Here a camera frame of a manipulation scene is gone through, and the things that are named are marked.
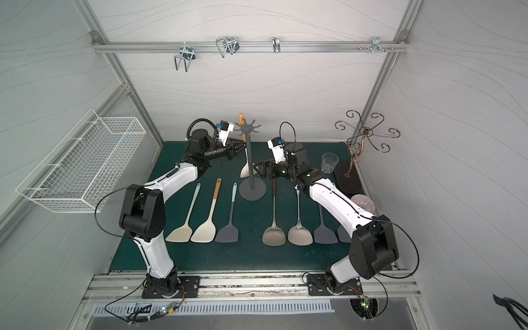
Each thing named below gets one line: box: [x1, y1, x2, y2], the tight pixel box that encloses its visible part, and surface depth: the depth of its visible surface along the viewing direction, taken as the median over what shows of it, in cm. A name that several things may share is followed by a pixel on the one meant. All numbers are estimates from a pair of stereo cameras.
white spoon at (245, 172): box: [239, 147, 257, 179], surface depth 92 cm
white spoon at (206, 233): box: [190, 178, 223, 244], surface depth 88 cm
